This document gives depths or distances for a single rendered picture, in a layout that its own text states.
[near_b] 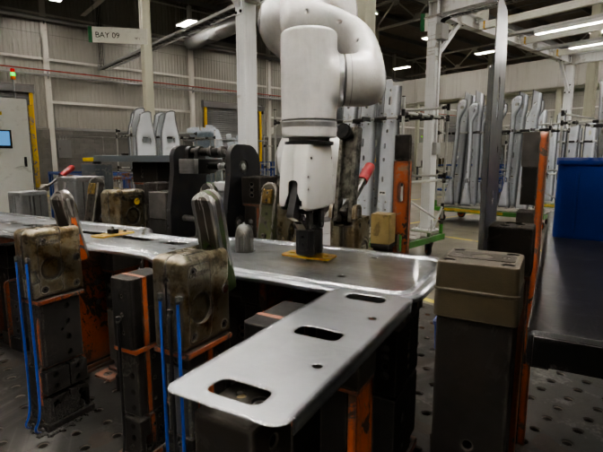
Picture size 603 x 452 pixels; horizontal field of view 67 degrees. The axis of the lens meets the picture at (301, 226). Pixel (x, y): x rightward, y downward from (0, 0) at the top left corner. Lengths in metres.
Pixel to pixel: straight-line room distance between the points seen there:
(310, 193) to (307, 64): 0.18
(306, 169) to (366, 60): 0.18
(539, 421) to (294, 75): 0.72
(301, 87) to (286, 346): 0.39
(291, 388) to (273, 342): 0.08
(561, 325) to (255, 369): 0.24
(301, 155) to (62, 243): 0.43
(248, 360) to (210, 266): 0.22
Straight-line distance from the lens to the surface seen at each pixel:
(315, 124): 0.66
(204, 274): 0.56
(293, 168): 0.66
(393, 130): 5.27
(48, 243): 0.84
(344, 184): 0.84
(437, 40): 7.66
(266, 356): 0.38
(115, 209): 1.20
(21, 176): 7.82
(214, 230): 0.59
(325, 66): 0.68
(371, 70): 0.69
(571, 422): 0.98
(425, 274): 0.65
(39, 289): 0.85
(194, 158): 1.07
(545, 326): 0.41
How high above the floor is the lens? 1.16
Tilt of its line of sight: 9 degrees down
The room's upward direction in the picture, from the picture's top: straight up
